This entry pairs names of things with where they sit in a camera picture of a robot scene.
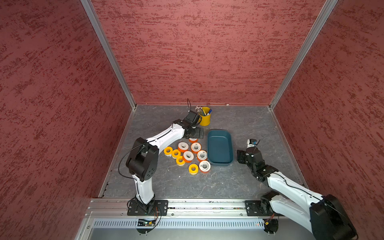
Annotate yellow pen cup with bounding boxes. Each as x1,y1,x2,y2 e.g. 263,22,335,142
200,114,211,127

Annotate yellow tape roll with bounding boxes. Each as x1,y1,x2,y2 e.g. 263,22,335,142
189,164,199,175
164,147,174,156
176,156,186,166
172,149,182,159

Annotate teal storage box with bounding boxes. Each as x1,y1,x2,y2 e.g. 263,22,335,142
207,130,234,167

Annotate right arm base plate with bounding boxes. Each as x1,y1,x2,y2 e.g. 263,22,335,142
245,200,283,219

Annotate aluminium front rail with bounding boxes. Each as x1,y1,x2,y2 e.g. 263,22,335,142
85,198,260,219

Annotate yellow tape roll left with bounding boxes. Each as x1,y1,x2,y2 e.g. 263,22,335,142
164,147,174,156

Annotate yellow tape roll bottom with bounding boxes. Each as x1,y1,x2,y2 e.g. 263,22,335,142
189,164,199,175

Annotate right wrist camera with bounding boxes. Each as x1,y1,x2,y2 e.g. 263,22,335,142
247,139,259,148

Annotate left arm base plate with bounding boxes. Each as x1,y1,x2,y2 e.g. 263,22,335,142
127,198,169,217

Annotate left corner aluminium post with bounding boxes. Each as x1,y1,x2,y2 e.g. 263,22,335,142
81,0,137,111

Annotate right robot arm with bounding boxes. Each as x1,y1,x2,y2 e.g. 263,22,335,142
237,146,359,240

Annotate right corner aluminium post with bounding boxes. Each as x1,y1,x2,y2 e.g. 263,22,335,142
269,0,338,111

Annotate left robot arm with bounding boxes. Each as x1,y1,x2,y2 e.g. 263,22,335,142
126,110,204,214

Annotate pens in cup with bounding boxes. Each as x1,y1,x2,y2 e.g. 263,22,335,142
195,106,212,117

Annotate corner aluminium post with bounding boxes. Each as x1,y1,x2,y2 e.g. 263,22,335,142
81,0,137,111
269,0,338,111

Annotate orange tape roll bottom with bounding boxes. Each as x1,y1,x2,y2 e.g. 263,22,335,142
199,161,211,174

